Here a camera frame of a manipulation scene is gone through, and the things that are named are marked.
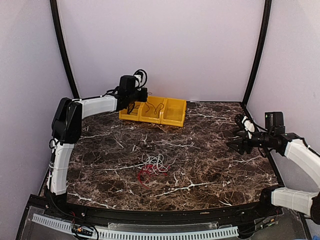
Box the black wire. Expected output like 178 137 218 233
126 102 140 116

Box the green wire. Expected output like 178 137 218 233
144 101 167 116

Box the white wire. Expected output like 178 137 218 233
141 153 170 176

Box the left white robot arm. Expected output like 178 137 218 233
46 86 148 197

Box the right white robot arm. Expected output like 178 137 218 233
226 131 320 225

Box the left yellow plastic bin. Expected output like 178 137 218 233
119 102 141 122

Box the yellow plastic bin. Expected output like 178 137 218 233
160 98 187 127
119 102 141 122
139 96 165 124

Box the middle yellow plastic bin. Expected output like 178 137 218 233
139 96 165 124

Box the right yellow plastic bin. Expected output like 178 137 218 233
160 98 187 127

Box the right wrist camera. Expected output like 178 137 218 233
264 111 286 135

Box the black front rail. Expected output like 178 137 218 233
62 202 262 226

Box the white slotted cable duct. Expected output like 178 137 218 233
31 213 239 240

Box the left black frame post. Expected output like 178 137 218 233
49 0 80 99

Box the black frame post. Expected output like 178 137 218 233
49 0 80 99
242 0 272 107

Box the right black frame post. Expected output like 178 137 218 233
242 0 272 107

